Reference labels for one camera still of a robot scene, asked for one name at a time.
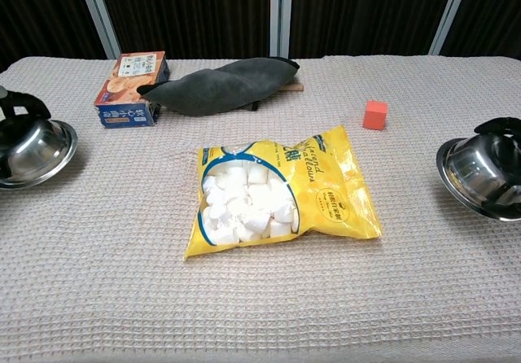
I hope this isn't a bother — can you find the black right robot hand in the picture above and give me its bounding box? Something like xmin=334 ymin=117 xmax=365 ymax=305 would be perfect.
xmin=473 ymin=116 xmax=521 ymax=219

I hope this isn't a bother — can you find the yellow marshmallow bag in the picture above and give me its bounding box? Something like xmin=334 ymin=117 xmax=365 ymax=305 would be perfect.
xmin=182 ymin=125 xmax=384 ymax=262

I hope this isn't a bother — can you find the dented stainless steel bowl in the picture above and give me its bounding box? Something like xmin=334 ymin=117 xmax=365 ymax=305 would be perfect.
xmin=0 ymin=118 xmax=79 ymax=190

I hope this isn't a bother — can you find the beige waffle tablecloth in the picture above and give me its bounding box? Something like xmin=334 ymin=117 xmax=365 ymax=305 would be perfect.
xmin=0 ymin=55 xmax=521 ymax=363

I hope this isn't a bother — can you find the blue orange tissue box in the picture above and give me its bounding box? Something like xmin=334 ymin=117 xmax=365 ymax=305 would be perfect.
xmin=94 ymin=50 xmax=171 ymax=129

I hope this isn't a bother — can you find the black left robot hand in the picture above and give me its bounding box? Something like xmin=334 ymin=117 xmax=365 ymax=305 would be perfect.
xmin=0 ymin=85 xmax=53 ymax=177

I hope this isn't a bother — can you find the shiny stainless steel bowl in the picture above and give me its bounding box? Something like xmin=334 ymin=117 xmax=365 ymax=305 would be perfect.
xmin=436 ymin=133 xmax=521 ymax=222

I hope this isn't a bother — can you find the dark grey fabric pouch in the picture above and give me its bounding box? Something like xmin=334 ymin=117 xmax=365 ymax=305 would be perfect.
xmin=136 ymin=56 xmax=300 ymax=116

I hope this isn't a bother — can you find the grey metal frame post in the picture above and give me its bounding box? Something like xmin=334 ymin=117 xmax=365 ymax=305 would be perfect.
xmin=269 ymin=0 xmax=295 ymax=59
xmin=74 ymin=0 xmax=122 ymax=59
xmin=428 ymin=0 xmax=474 ymax=56

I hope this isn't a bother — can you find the orange cube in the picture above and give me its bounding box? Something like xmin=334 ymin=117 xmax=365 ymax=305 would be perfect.
xmin=362 ymin=99 xmax=389 ymax=131

